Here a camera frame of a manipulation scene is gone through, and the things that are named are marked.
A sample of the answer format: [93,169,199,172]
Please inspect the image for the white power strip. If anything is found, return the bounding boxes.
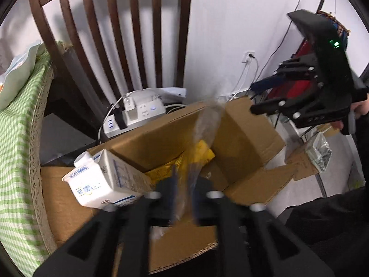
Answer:
[102,88,168,138]

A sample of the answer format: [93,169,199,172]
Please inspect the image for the white milk carton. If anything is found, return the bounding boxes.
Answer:
[62,149,153,210]

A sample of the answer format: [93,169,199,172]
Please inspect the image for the pale green white bag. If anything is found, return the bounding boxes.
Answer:
[0,40,44,111]

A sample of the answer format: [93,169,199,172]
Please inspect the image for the white wall outlet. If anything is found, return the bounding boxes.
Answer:
[241,50,256,64]

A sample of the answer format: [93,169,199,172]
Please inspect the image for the person's right hand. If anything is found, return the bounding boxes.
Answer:
[330,96,369,132]

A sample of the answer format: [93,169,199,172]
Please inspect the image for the silver foil packet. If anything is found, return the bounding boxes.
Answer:
[305,132,333,174]

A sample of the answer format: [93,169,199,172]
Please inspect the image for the person's dark trousers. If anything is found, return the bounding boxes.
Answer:
[277,189,369,277]

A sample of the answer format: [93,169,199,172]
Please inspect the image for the black cable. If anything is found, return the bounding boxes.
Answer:
[258,0,309,77]

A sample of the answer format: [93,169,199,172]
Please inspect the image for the green checked tablecloth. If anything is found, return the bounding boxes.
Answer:
[0,42,58,277]

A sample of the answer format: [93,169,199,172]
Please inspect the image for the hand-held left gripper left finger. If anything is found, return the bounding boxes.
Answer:
[33,176,178,277]

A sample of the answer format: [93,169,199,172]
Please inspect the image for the dark wooden slatted chair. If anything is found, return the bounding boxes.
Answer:
[27,0,193,165]

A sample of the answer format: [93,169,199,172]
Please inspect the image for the small cardboard box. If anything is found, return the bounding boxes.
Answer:
[285,144,321,181]

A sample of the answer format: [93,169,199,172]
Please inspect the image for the woven striped bag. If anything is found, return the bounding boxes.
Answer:
[317,11,351,47]

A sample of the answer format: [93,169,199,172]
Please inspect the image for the yellow packet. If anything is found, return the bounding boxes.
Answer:
[144,140,215,185]

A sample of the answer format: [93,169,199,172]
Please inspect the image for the large cardboard box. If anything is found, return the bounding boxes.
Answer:
[40,96,297,274]

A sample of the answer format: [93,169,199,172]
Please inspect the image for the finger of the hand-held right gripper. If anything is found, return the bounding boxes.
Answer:
[251,53,318,91]
[250,85,325,119]

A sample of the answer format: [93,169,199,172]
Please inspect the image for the red ribbed case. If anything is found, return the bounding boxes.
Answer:
[271,39,318,104]

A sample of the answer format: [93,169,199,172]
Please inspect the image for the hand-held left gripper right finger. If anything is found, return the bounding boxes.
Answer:
[193,179,336,277]

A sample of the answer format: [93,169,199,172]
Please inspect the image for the clear plastic wrapper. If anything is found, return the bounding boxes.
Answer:
[170,99,228,228]

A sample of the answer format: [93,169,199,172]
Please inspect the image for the white charging cable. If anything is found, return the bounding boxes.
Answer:
[231,58,260,101]

